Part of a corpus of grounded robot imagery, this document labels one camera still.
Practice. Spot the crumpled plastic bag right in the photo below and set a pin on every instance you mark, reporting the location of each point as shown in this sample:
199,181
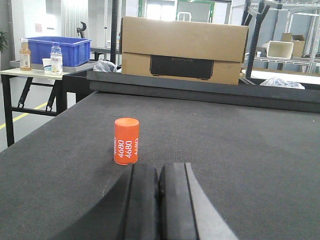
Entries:
281,83

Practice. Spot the large cardboard box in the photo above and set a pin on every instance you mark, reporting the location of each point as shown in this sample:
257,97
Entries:
183,50

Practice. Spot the crumpled plastic bag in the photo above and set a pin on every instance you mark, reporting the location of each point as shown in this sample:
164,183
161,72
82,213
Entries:
281,83
104,66

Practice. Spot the small cardboard box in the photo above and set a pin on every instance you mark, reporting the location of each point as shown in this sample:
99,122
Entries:
298,41

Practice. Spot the black foam board stack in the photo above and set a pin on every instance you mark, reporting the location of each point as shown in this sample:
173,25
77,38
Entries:
249,95

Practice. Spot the crumpled plastic bag left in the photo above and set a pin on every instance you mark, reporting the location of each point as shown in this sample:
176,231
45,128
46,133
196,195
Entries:
104,66

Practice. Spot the black metal frame post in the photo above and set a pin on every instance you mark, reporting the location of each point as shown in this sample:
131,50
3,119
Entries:
259,14

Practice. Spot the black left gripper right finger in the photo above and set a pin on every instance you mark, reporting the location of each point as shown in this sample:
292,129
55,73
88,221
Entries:
186,213

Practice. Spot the folding side table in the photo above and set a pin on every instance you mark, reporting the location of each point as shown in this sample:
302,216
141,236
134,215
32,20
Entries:
73,80

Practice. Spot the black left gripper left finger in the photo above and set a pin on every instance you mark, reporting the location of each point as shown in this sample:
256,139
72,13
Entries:
129,211

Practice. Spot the white paper cup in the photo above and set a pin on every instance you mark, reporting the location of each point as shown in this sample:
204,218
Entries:
47,65

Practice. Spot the orange cylindrical capacitor 4680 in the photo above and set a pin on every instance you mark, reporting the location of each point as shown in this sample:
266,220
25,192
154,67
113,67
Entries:
126,140

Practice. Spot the orange drink bottle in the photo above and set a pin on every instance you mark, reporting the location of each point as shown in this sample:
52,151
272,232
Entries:
25,57

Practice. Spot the white square bin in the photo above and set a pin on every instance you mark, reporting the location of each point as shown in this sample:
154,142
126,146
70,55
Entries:
279,49

